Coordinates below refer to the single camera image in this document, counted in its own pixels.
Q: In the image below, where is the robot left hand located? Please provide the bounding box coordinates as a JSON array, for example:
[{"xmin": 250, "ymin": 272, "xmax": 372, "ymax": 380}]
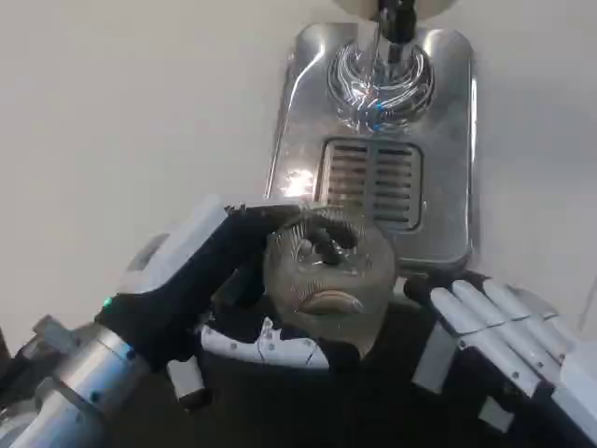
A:
[{"xmin": 95, "ymin": 193, "xmax": 361, "ymax": 413}]

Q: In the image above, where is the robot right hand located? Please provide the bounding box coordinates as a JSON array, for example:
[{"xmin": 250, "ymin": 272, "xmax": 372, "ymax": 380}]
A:
[{"xmin": 402, "ymin": 273, "xmax": 597, "ymax": 448}]

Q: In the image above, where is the clear ribbed glass cup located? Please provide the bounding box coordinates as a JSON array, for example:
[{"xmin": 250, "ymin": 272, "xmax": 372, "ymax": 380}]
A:
[
  {"xmin": 262, "ymin": 217, "xmax": 398, "ymax": 361},
  {"xmin": 326, "ymin": 40, "xmax": 436, "ymax": 133}
]

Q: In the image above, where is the black robot torso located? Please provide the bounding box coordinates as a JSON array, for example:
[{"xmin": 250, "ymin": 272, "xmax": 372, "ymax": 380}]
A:
[{"xmin": 198, "ymin": 298, "xmax": 481, "ymax": 448}]

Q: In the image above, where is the slotted steel tray grid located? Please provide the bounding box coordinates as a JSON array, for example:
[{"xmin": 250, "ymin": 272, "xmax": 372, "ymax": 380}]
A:
[{"xmin": 316, "ymin": 136, "xmax": 425, "ymax": 232}]

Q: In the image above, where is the steel drip tray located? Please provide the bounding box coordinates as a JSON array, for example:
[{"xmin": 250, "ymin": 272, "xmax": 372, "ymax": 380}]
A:
[{"xmin": 263, "ymin": 22, "xmax": 480, "ymax": 277}]

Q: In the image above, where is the black dispenser tap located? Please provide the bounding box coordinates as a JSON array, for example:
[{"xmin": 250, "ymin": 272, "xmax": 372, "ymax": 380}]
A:
[{"xmin": 372, "ymin": 0, "xmax": 419, "ymax": 64}]

